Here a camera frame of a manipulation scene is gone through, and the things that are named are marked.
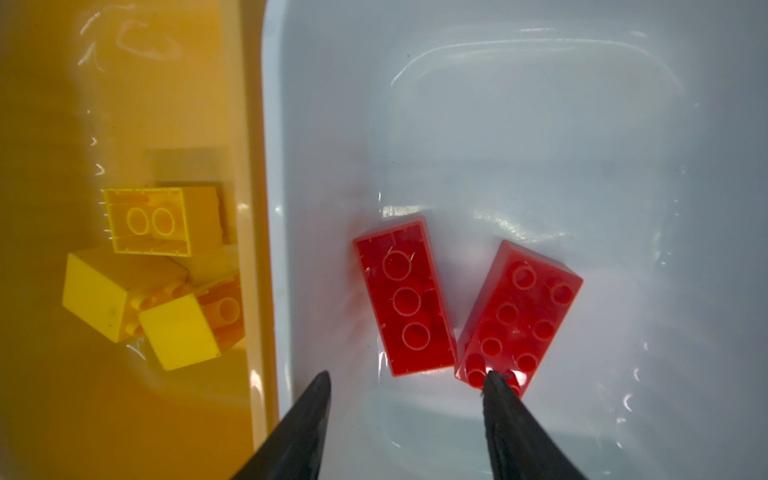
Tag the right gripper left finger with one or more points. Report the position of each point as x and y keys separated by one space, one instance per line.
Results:
x=294 y=450

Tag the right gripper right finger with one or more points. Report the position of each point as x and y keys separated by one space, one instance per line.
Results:
x=518 y=446

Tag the yellow lego brick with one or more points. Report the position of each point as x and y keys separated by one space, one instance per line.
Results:
x=164 y=221
x=108 y=291
x=197 y=326

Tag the red lego brick long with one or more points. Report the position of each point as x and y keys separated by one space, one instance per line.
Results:
x=404 y=289

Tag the white plastic bin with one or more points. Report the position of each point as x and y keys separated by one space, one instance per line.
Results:
x=626 y=139

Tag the yellow plastic bin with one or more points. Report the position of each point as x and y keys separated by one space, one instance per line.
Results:
x=96 y=94

